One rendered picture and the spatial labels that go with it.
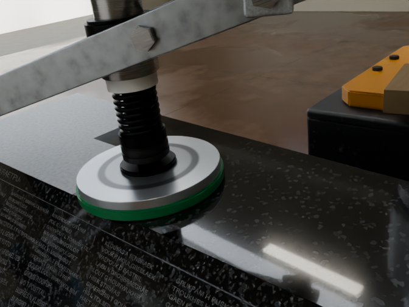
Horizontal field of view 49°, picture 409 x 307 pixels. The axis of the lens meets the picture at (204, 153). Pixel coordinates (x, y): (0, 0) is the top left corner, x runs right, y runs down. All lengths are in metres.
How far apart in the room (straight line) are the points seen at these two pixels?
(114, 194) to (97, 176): 0.07
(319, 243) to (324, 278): 0.06
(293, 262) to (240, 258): 0.06
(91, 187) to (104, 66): 0.17
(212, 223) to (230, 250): 0.06
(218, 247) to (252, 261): 0.05
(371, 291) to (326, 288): 0.04
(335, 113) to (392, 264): 0.66
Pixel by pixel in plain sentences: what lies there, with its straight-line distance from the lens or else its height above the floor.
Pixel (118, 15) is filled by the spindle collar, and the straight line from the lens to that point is 0.57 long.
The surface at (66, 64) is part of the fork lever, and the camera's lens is 0.59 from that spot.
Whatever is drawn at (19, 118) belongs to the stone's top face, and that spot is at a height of 0.82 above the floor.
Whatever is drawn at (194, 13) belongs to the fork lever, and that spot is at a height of 1.07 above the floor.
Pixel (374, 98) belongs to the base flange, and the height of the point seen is 0.77.
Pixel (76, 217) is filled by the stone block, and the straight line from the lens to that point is 0.67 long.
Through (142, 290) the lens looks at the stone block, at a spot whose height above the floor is 0.77.
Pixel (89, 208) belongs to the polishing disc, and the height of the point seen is 0.83.
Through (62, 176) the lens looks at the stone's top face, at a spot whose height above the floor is 0.82.
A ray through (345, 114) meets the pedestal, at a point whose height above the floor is 0.74.
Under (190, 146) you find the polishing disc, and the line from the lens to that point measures 0.70.
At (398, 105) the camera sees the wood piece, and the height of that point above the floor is 0.80.
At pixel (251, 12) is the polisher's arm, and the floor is 1.06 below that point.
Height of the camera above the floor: 1.13
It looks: 24 degrees down
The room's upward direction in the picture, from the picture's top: 8 degrees counter-clockwise
